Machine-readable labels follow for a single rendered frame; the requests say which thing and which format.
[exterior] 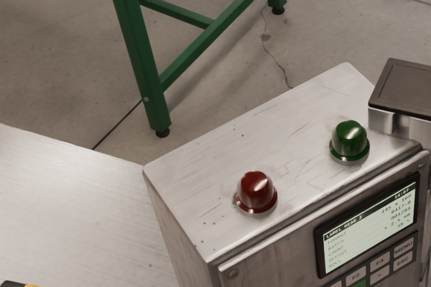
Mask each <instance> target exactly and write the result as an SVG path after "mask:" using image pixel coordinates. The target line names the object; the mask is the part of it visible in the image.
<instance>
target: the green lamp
mask: <svg viewBox="0 0 431 287"><path fill-rule="evenodd" d="M329 152H330V156H331V158H332V159H333V160H334V161H335V162H336V163H338V164H340V165H344V166H355V165H359V164H361V163H363V162H364V161H366V160H367V158H368V156H369V153H370V143H369V140H368V138H367V133H366V129H365V128H364V127H363V126H362V125H361V124H359V123H358V122H357V121H355V120H344V121H342V122H340V123H338V125H336V126H335V127H334V129H333V131H332V139H331V140H330V143H329Z"/></svg>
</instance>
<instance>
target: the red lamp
mask: <svg viewBox="0 0 431 287"><path fill-rule="evenodd" d="M237 191H238V192H237V195H236V201H237V207H238V209H239V211H240V212H241V213H242V214H243V215H245V216H247V217H250V218H262V217H266V216H268V215H270V214H271V213H272V212H273V211H274V210H275V209H276V207H277V205H278V193H277V191H276V188H275V187H274V186H273V182H272V179H271V178H270V177H269V176H268V175H267V174H265V173H263V172H261V171H258V170H252V171H249V172H247V173H245V174H244V175H243V176H242V177H241V178H240V179H239V182H238V183H237Z"/></svg>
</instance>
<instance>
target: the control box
mask: <svg viewBox="0 0 431 287"><path fill-rule="evenodd" d="M374 88H375V86H374V85H373V84H371V83H370V82H369V81H368V80H367V79H366V78H365V77H364V76H363V75H362V74H361V73H360V72H359V71H358V70H357V69H355V68H354V67H353V66H352V65H351V64H350V63H348V62H345V63H341V64H339V65H338V66H336V67H334V68H332V69H330V70H328V71H326V72H324V73H322V74H320V75H318V76H316V77H314V78H312V79H310V80H308V81H306V82H304V83H303V84H301V85H299V86H297V87H295V88H293V89H291V90H289V91H287V92H286V93H284V94H282V95H279V96H278V97H275V98H274V99H271V100H270V101H268V102H266V103H264V104H262V105H260V106H258V107H256V108H254V109H252V110H251V111H249V112H247V113H245V114H243V115H241V116H239V117H237V118H235V119H233V120H231V121H229V122H227V123H225V124H223V125H222V126H219V127H217V128H216V129H214V130H212V131H210V132H208V133H206V134H204V135H202V136H200V137H199V138H197V139H195V140H193V141H191V142H189V143H186V144H185V145H183V146H181V147H179V148H177V149H175V150H173V151H171V152H169V153H167V154H165V155H164V156H162V157H160V158H158V159H156V160H154V161H152V162H150V163H148V164H146V165H145V166H144V167H143V168H142V175H143V178H144V181H145V184H146V187H147V189H148V193H149V196H150V199H151V202H152V205H153V208H154V211H155V214H156V217H157V220H158V223H159V226H160V230H161V232H162V236H163V238H164V241H165V245H166V247H167V251H168V253H169V257H170V259H171V263H172V265H173V268H174V272H175V274H176V278H177V280H178V284H179V286H180V287H322V286H324V285H326V284H327V283H329V282H330V281H333V280H334V279H336V278H337V277H339V276H340V275H343V274H344V273H346V272H347V271H349V270H351V269H352V268H354V267H356V266H357V265H359V264H361V263H363V262H364V261H366V260H367V259H369V258H371V257H373V256H374V255H376V254H378V253H379V252H381V251H383V250H384V249H386V248H388V247H390V246H391V245H393V244H394V243H396V242H398V241H400V240H401V239H403V238H405V237H406V236H408V235H410V234H411V233H413V232H414V231H417V230H418V246H417V254H416V261H415V262H413V263H411V264H410V265H408V266H406V267H405V268H403V269H401V270H400V271H398V272H397V273H395V274H393V275H392V276H390V277H388V278H387V279H385V280H383V281H382V282H380V283H378V284H377V285H375V286H374V287H418V286H419V273H420V265H421V251H422V243H423V229H424V221H425V208H426V199H427V186H428V171H429V164H430V153H429V151H428V150H426V149H423V147H422V145H421V144H420V143H419V142H417V141H415V140H411V139H409V128H410V127H407V126H402V125H398V124H395V125H394V132H393V134H391V135H390V134H387V133H383V132H379V131H374V130H371V129H368V101H369V98H370V97H371V94H372V92H373V90H374ZM344 120H355V121H357V122H358V123H359V124H361V125H362V126H363V127H364V128H365V129H366V133H367V138H368V140H369V143H370V153H369V156H368V158H367V160H366V161H364V162H363V163H361V164H359V165H355V166H344V165H340V164H338V163H336V162H335V161H334V160H333V159H332V158H331V156H330V152H329V143H330V140H331V139H332V131H333V129H334V127H335V126H336V125H338V123H340V122H342V121H344ZM252 170H258V171H261V172H263V173H265V174H267V175H268V176H269V177H270V178H271V179H272V182H273V186H274V187H275V188H276V191H277V193H278V205H277V207H276V209H275V210H274V211H273V212H272V213H271V214H270V215H268V216H266V217H262V218H250V217H247V216H245V215H243V214H242V213H241V212H240V211H239V209H238V207H237V201H236V195H237V192H238V191H237V183H238V182H239V179H240V178H241V177H242V176H243V175H244V174H245V173H247V172H249V171H252ZM417 171H419V172H420V174H421V177H420V186H419V202H418V218H417V222H416V223H415V224H414V225H412V226H410V227H409V228H407V229H406V230H404V231H402V232H400V233H398V234H397V235H395V236H393V237H392V238H390V239H388V240H387V241H385V242H384V243H381V244H380V245H378V246H377V247H375V248H374V249H371V250H370V251H368V252H367V253H365V254H363V255H361V256H360V257H358V258H357V259H354V260H353V261H351V262H350V263H348V264H346V265H344V266H343V267H341V268H340V269H338V270H336V271H334V272H333V273H331V274H329V275H328V276H326V277H324V278H322V279H319V278H318V276H317V264H316V249H315V241H314V230H315V229H317V228H318V227H321V226H322V225H324V224H326V223H327V222H329V221H331V220H333V219H335V218H336V217H338V216H339V215H342V214H343V213H345V212H347V211H348V210H350V209H352V208H354V207H355V206H357V205H359V204H361V203H362V202H364V201H366V200H368V199H370V198H371V197H373V196H375V195H376V194H378V193H380V192H382V191H384V190H385V189H387V188H388V187H390V186H392V185H394V184H396V183H397V182H399V181H401V180H402V179H405V178H406V177H408V176H410V175H411V174H413V173H415V172H417Z"/></svg>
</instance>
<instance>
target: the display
mask: <svg viewBox="0 0 431 287"><path fill-rule="evenodd" d="M420 177H421V174H420V172H419V171H417V172H415V173H413V174H411V175H410V176H408V177H406V178H405V179H402V180H401V181H399V182H397V183H396V184H394V185H392V186H390V187H388V188H387V189H385V190H384V191H382V192H380V193H378V194H376V195H375V196H373V197H371V198H370V199H368V200H366V201H364V202H362V203H361V204H359V205H357V206H355V207H354V208H352V209H350V210H348V211H347V212H345V213H343V214H342V215H339V216H338V217H336V218H335V219H333V220H331V221H329V222H327V223H326V224H324V225H322V226H321V227H318V228H317V229H315V230H314V241H315V249H316V264H317V276H318V278H319V279H322V278H324V277H326V276H328V275H329V274H331V273H333V272H334V271H336V270H338V269H340V268H341V267H343V266H344V265H346V264H348V263H350V262H351V261H353V260H354V259H357V258H358V257H360V256H361V255H363V254H365V253H367V252H368V251H370V250H371V249H374V248H375V247H377V246H378V245H380V244H381V243H384V242H385V241H387V240H388V239H390V238H392V237H393V236H395V235H397V234H398V233H400V232H402V231H404V230H406V229H407V228H409V227H410V226H412V225H414V224H415V223H416V222H417V218H418V202H419V186H420Z"/></svg>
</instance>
